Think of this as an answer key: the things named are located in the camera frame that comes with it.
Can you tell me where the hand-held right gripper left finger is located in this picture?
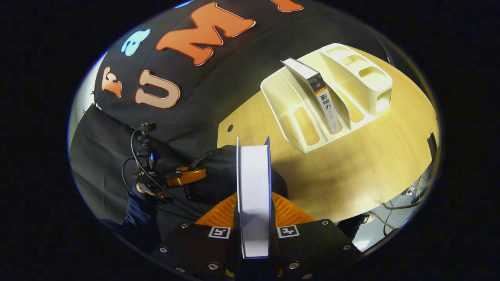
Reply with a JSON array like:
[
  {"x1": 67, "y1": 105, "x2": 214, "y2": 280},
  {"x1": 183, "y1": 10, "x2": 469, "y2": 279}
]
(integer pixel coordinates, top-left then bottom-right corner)
[{"x1": 150, "y1": 192, "x2": 239, "y2": 279}]

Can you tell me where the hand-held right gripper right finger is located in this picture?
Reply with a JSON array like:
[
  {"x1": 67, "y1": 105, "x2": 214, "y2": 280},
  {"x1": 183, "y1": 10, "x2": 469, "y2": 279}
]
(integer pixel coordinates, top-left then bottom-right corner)
[{"x1": 270, "y1": 192, "x2": 362, "y2": 279}]

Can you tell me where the black schoolbag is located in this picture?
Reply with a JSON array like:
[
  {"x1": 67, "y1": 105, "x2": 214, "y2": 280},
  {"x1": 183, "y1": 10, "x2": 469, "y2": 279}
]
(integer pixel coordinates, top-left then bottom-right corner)
[{"x1": 186, "y1": 144, "x2": 289, "y2": 207}]

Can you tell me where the blue cover book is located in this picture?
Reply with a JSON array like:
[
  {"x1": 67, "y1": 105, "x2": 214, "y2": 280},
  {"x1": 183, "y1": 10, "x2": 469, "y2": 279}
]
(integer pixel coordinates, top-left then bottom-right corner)
[{"x1": 236, "y1": 137, "x2": 273, "y2": 259}]

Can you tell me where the black spine book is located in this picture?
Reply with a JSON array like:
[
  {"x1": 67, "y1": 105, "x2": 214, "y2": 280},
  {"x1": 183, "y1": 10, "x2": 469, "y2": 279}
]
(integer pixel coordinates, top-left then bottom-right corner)
[{"x1": 281, "y1": 58, "x2": 346, "y2": 134}]

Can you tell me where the white bookshelf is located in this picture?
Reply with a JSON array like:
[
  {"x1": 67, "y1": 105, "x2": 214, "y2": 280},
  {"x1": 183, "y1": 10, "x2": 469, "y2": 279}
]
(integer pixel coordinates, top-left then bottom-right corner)
[{"x1": 260, "y1": 43, "x2": 393, "y2": 154}]

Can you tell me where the black backdrop cloth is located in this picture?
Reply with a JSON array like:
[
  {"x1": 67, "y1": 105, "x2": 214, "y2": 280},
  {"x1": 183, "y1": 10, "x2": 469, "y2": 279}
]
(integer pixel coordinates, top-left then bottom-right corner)
[{"x1": 68, "y1": 0, "x2": 395, "y2": 227}]

